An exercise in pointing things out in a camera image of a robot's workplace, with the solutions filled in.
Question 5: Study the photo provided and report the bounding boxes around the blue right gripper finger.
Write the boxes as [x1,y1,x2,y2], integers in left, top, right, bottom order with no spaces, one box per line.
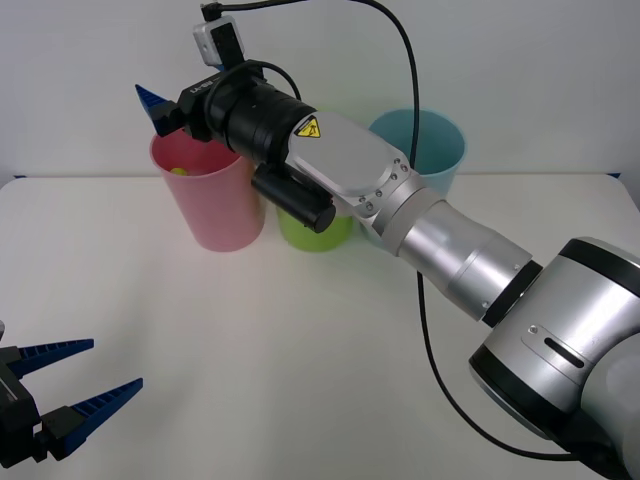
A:
[134,83,184,138]

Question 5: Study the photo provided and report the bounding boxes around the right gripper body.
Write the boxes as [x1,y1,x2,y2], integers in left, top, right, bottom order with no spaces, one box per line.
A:
[175,72,229,142]

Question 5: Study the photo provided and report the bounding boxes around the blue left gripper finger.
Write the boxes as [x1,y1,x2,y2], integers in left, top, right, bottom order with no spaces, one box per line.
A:
[0,338,95,382]
[39,377,144,462]

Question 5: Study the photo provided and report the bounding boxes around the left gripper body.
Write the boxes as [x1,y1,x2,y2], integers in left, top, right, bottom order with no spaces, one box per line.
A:
[0,360,51,469]

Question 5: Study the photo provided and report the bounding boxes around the pink plastic bin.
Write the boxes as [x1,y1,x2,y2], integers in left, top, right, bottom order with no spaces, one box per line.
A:
[148,127,266,254]

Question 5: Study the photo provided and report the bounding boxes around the green plastic bin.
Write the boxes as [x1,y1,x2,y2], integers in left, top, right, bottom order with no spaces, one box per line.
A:
[274,106,357,254]

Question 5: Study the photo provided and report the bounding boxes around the pale blue plastic bin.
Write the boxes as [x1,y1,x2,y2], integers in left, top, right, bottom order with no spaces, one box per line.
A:
[357,107,467,251]

